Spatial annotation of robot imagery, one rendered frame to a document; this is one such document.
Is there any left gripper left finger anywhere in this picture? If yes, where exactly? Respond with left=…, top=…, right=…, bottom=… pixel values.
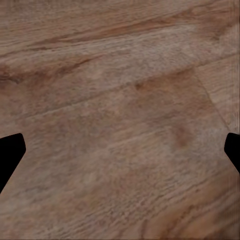
left=0, top=133, right=26, bottom=193

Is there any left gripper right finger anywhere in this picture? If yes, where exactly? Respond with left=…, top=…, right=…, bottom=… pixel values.
left=224, top=133, right=240, bottom=173

